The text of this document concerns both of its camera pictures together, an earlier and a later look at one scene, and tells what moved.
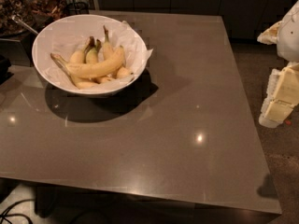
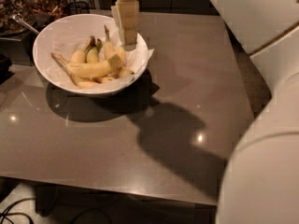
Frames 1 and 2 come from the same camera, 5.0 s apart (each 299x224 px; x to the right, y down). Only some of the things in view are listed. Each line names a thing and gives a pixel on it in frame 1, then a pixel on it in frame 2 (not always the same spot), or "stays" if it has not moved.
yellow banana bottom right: (122, 74) stays
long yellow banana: (106, 65) stays
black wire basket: (77, 8) stays
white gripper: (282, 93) to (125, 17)
